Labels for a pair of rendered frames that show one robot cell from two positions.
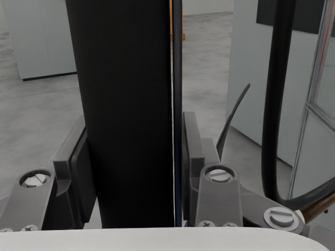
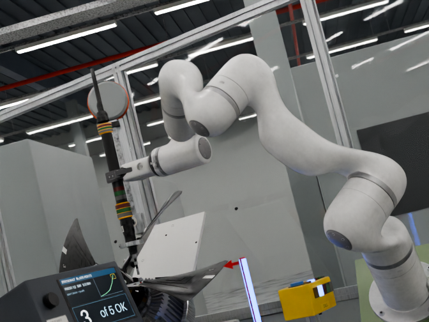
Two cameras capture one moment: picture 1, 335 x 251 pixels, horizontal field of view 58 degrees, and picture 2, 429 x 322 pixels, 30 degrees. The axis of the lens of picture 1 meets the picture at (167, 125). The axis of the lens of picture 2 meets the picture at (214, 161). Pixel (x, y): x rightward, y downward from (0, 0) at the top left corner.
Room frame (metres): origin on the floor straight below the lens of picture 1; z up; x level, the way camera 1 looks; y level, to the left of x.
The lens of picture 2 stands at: (-1.32, 1.87, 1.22)
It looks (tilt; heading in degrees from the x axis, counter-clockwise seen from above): 6 degrees up; 300
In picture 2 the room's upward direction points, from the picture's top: 14 degrees counter-clockwise
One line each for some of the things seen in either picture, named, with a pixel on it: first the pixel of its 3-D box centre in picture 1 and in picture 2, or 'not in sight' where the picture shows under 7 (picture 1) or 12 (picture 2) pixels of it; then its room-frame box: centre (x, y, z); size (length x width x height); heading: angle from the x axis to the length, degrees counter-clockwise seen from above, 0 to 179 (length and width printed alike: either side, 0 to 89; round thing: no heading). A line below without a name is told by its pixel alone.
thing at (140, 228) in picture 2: not in sight; (135, 224); (0.46, -0.50, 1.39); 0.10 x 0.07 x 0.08; 125
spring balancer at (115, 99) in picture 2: not in sight; (108, 101); (0.52, -0.58, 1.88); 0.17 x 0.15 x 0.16; 0
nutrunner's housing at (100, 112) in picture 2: not in sight; (116, 177); (0.11, 0.01, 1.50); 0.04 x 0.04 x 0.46
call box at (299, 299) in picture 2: not in sight; (308, 299); (-0.26, -0.28, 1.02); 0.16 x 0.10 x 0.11; 90
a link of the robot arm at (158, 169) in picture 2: not in sight; (161, 161); (-0.06, 0.02, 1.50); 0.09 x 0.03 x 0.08; 90
